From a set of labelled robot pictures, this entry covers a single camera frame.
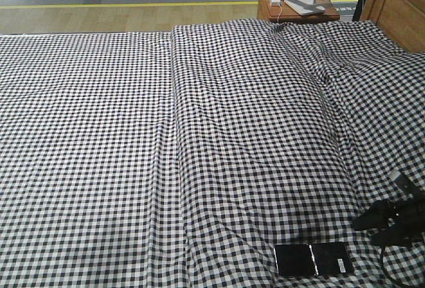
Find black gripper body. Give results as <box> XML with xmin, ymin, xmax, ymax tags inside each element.
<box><xmin>387</xmin><ymin>171</ymin><xmax>424</xmax><ymax>247</ymax></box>

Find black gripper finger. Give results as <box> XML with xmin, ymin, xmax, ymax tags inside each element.
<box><xmin>371</xmin><ymin>224</ymin><xmax>408</xmax><ymax>247</ymax></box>
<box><xmin>352</xmin><ymin>200</ymin><xmax>396</xmax><ymax>231</ymax></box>

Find black foldable phone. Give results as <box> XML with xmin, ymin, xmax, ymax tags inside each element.
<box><xmin>274</xmin><ymin>242</ymin><xmax>354</xmax><ymax>277</ymax></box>

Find wooden bed headboard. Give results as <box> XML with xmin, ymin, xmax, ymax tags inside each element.
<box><xmin>361</xmin><ymin>0</ymin><xmax>425</xmax><ymax>52</ymax></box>

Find white desk lamp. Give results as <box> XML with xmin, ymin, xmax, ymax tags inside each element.
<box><xmin>284</xmin><ymin>0</ymin><xmax>325</xmax><ymax>16</ymax></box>

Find black white checkered bedsheet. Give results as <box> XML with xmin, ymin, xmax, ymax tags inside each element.
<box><xmin>1</xmin><ymin>19</ymin><xmax>424</xmax><ymax>287</ymax></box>

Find wooden bedside table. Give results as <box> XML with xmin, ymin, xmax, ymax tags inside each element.
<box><xmin>257</xmin><ymin>0</ymin><xmax>341</xmax><ymax>24</ymax></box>

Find white power adapter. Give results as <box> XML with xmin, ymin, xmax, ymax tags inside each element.
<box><xmin>270</xmin><ymin>0</ymin><xmax>282</xmax><ymax>7</ymax></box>

